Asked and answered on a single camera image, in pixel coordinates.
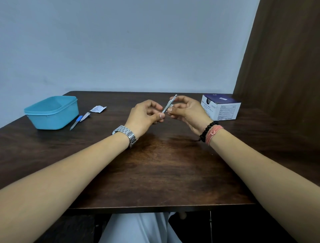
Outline person's left hand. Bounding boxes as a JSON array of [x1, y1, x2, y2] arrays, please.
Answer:
[[124, 100, 166, 139]]

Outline person's right hand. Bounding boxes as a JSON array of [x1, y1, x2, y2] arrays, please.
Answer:
[[167, 95, 213, 136]]

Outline person's right forearm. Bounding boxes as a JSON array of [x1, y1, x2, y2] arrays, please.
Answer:
[[209, 128, 320, 243]]

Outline person's left forearm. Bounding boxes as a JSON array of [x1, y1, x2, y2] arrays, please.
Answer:
[[0, 133, 130, 243]]

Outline silver metal wristwatch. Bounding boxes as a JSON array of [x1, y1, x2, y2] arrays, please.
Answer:
[[112, 125, 139, 149]]

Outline white and purple cardboard box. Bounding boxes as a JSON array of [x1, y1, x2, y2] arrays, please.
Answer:
[[201, 94, 242, 121]]

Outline blue plastic container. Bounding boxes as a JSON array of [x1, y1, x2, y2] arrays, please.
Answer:
[[24, 96, 79, 130]]

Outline person's white trousers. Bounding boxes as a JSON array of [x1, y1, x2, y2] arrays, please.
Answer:
[[99, 212, 183, 243]]

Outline brown wooden panel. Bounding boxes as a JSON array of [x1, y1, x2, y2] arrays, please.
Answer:
[[232, 0, 320, 141]]

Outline black bead bracelet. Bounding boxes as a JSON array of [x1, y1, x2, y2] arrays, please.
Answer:
[[199, 121, 219, 143]]

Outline pink thread bracelet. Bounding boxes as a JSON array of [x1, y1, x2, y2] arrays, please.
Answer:
[[205, 125, 224, 146]]

